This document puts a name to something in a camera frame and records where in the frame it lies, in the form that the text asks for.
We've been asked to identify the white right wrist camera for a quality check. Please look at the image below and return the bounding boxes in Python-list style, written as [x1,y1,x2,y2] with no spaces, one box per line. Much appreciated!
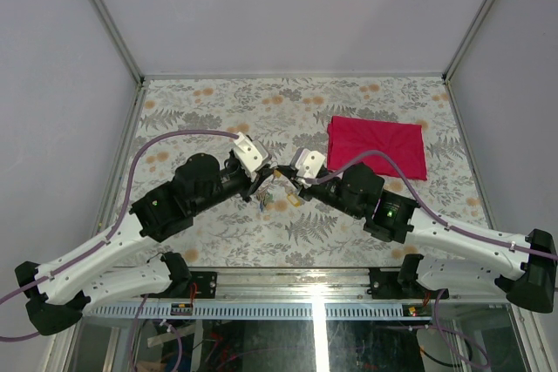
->
[289,147,326,187]

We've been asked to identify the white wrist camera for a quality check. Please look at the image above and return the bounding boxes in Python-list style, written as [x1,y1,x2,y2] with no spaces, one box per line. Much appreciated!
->
[289,147,326,187]
[232,132,271,181]

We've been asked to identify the aluminium frame post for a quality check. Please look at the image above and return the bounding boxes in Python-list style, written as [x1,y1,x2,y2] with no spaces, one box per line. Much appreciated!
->
[88,0,145,85]
[442,0,497,82]

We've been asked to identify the right aluminium frame post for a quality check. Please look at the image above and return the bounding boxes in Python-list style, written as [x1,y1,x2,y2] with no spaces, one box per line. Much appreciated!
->
[442,0,497,82]

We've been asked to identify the key with white-yellow tag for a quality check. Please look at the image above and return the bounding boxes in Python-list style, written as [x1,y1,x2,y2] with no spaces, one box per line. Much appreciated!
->
[286,191,301,207]

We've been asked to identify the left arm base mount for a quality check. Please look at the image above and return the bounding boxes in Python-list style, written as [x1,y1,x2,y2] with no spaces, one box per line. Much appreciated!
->
[169,271,218,301]

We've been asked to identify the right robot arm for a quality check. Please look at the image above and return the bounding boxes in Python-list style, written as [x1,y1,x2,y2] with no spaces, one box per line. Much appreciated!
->
[278,163,557,314]

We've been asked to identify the aluminium front rail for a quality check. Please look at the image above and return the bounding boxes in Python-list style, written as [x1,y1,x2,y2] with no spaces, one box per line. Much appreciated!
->
[86,267,535,321]

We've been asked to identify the metal keyring with clips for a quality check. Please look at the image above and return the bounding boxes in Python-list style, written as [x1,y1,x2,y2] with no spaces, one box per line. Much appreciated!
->
[255,171,289,212]

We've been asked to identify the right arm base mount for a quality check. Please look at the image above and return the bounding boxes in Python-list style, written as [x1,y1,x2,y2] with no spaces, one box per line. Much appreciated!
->
[367,267,405,300]

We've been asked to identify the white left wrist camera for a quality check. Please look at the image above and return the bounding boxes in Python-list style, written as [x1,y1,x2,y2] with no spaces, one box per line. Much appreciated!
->
[232,132,271,181]

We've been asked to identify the red folded cloth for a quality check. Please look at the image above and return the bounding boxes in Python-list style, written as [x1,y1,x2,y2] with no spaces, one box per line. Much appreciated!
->
[327,116,427,180]

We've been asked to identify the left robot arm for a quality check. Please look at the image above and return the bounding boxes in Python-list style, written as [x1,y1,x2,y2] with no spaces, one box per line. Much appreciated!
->
[15,146,272,335]

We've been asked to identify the left aluminium frame post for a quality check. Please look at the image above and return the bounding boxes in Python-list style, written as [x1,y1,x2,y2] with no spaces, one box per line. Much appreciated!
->
[88,0,145,85]

